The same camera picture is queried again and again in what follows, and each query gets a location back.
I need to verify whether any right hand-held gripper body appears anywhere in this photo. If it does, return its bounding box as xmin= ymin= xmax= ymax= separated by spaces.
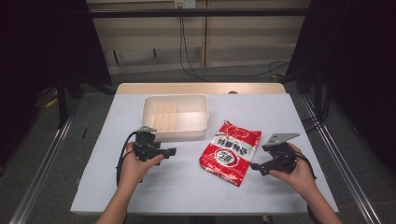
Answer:
xmin=262 ymin=133 xmax=299 ymax=175

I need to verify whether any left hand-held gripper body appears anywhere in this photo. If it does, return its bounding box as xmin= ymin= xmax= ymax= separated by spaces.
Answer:
xmin=133 ymin=125 xmax=163 ymax=162

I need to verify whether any person's left hand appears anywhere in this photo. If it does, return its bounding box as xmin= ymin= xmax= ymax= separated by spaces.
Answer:
xmin=119 ymin=142 xmax=165 ymax=189

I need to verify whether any person's right hand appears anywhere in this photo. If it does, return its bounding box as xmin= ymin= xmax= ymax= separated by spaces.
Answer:
xmin=268 ymin=142 xmax=318 ymax=203

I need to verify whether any red snack packet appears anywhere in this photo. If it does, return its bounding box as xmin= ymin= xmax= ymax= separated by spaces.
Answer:
xmin=198 ymin=119 xmax=262 ymax=188

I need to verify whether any white rectangular plastic box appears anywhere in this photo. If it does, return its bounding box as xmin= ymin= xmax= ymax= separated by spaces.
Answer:
xmin=141 ymin=93 xmax=210 ymax=142

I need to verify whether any white table mat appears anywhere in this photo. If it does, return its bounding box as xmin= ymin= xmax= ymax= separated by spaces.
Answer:
xmin=70 ymin=92 xmax=340 ymax=217

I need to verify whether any light wooden table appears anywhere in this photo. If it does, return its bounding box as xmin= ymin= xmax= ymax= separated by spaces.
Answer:
xmin=115 ymin=81 xmax=287 ymax=95

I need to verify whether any black metal stand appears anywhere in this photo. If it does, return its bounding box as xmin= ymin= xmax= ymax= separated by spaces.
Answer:
xmin=55 ymin=70 xmax=86 ymax=131

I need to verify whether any yellow floor tape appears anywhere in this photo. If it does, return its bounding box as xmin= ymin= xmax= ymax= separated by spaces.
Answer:
xmin=45 ymin=96 xmax=60 ymax=109

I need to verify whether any black curtain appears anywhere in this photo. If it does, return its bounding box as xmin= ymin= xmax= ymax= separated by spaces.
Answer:
xmin=279 ymin=0 xmax=396 ymax=176
xmin=0 ymin=0 xmax=114 ymax=169

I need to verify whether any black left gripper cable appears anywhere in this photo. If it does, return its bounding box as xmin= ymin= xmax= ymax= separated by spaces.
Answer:
xmin=115 ymin=131 xmax=140 ymax=188

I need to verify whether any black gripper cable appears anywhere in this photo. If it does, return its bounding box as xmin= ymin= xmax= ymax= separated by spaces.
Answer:
xmin=115 ymin=131 xmax=140 ymax=188
xmin=295 ymin=151 xmax=318 ymax=181

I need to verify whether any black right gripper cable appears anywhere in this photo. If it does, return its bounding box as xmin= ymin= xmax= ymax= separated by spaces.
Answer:
xmin=295 ymin=151 xmax=318 ymax=181

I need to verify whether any bundle of black floor cables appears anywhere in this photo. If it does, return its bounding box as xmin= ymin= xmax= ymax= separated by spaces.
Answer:
xmin=300 ymin=91 xmax=332 ymax=133

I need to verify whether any metal floor rail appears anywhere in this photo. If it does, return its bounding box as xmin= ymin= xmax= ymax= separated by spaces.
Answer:
xmin=299 ymin=92 xmax=383 ymax=224
xmin=8 ymin=98 xmax=78 ymax=224

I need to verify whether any black hanging wall cable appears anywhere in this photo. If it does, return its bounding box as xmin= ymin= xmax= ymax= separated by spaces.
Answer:
xmin=177 ymin=7 xmax=291 ymax=79

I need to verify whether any black horizontal frame bar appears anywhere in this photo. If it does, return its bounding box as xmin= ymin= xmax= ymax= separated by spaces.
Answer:
xmin=89 ymin=7 xmax=310 ymax=19

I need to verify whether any white wall socket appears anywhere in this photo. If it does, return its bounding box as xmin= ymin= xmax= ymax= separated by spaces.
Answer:
xmin=174 ymin=0 xmax=197 ymax=9

